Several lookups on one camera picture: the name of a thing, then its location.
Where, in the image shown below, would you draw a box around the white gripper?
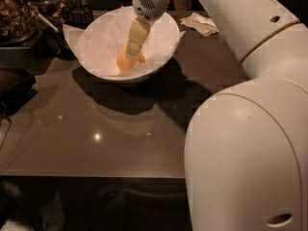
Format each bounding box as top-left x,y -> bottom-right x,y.
125,0 -> 169,60

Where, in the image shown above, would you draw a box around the orange fruit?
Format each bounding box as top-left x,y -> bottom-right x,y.
116,48 -> 145,73

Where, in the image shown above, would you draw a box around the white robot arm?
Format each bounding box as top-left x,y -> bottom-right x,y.
184,0 -> 308,231

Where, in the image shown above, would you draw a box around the white paper bowl liner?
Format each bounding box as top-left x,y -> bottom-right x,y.
62,6 -> 187,79

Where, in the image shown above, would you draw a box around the white ceramic bowl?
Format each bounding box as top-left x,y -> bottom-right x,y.
76,5 -> 181,86

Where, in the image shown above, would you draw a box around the folded paper napkins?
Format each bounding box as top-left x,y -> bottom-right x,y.
180,13 -> 219,37

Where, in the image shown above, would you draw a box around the glass jar of snacks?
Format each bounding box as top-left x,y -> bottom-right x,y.
0,0 -> 37,46

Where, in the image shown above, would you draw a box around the black tray device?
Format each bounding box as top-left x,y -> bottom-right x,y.
0,67 -> 36,116

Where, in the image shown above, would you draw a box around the black wire cup holder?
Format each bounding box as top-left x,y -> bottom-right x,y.
69,5 -> 93,28

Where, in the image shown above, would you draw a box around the black cable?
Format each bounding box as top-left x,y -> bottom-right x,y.
0,101 -> 13,152

